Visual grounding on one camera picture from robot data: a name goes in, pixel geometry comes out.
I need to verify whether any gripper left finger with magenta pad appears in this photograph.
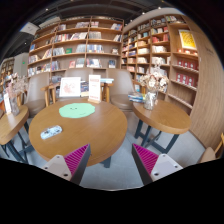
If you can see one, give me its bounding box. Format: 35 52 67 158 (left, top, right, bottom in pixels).
42 144 91 185

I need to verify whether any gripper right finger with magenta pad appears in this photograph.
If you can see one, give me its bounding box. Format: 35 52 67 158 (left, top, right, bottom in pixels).
132 144 182 185

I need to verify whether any patterned grey computer mouse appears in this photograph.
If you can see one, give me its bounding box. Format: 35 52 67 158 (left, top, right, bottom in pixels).
40 125 62 140

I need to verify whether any green round mouse pad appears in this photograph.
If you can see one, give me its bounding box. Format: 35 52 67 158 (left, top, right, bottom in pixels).
59 103 95 118

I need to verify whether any round wooden right table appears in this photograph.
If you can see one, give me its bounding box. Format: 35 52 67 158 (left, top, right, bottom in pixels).
133 100 191 153

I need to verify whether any round wooden table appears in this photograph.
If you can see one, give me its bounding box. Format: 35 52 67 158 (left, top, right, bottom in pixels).
29 98 127 166
0 104 30 164
133 100 191 153

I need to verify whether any round wooden centre table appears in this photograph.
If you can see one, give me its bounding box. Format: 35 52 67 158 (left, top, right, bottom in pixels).
29 98 127 166

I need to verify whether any wooden chair at right edge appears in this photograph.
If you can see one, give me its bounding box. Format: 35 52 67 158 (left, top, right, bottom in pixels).
199 134 224 163

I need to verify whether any stack of books on chair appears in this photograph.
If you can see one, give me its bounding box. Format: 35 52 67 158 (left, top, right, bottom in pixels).
128 92 145 103

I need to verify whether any brown armchair left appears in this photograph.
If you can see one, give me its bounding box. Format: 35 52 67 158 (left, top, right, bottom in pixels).
25 72 49 118

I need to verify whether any brown armchair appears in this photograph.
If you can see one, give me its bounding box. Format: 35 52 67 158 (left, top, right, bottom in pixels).
25 72 49 118
107 69 134 111

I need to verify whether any round wooden left table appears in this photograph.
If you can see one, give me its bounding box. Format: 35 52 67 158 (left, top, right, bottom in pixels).
0 104 30 164

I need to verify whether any framed pink picture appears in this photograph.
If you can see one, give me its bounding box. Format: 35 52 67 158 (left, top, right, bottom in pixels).
59 77 81 97

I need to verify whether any glass vase with dried flowers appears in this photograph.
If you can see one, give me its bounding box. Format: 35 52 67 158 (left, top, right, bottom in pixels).
140 68 169 110

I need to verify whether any brown armchair right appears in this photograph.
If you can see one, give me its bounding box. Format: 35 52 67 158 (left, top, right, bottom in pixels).
107 69 134 111

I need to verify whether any white upright sign card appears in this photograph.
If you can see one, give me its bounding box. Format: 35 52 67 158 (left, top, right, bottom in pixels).
89 74 101 103

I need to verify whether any white card on left table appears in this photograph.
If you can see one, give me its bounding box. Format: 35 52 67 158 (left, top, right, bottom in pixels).
4 93 11 114

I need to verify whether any left vase with dried flowers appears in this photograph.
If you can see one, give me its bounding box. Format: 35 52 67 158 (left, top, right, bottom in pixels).
6 77 28 116

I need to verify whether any wooden bookshelf right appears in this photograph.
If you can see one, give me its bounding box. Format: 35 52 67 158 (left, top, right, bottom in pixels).
121 14 199 114

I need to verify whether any wooden bookshelf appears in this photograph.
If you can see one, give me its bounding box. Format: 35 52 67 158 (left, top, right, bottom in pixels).
121 14 199 114
27 16 124 77

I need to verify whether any wooden bookshelf centre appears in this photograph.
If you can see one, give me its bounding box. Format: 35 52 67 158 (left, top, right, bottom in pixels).
27 16 124 77

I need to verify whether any yellow poster on shelf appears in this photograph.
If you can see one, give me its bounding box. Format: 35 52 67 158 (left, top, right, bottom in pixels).
178 29 197 50

